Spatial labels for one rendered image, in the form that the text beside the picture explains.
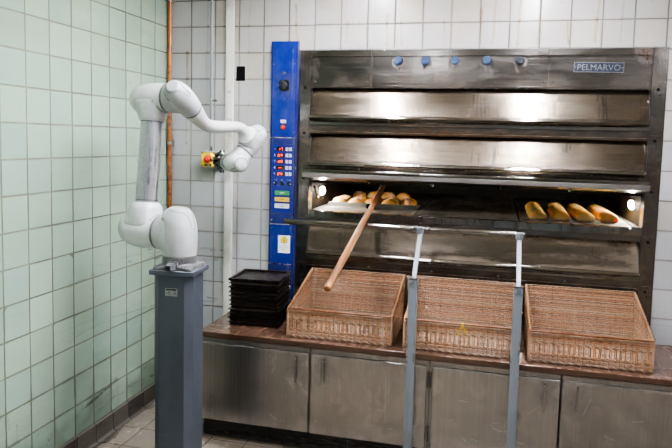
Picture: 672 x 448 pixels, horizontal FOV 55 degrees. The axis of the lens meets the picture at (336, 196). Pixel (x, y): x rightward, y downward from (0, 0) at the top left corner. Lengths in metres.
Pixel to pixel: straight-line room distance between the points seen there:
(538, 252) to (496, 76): 0.97
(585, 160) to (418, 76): 0.99
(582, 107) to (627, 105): 0.22
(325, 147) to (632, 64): 1.68
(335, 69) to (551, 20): 1.18
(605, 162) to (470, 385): 1.34
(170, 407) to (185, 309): 0.46
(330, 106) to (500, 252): 1.25
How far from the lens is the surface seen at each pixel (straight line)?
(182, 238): 2.96
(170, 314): 3.03
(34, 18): 3.17
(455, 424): 3.36
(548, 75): 3.66
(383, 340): 3.32
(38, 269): 3.20
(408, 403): 3.28
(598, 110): 3.65
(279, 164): 3.79
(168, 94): 3.02
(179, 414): 3.16
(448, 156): 3.62
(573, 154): 3.64
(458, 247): 3.67
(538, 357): 3.28
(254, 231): 3.91
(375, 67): 3.71
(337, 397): 3.41
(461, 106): 3.62
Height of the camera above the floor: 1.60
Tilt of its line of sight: 5 degrees down
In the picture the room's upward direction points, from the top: 1 degrees clockwise
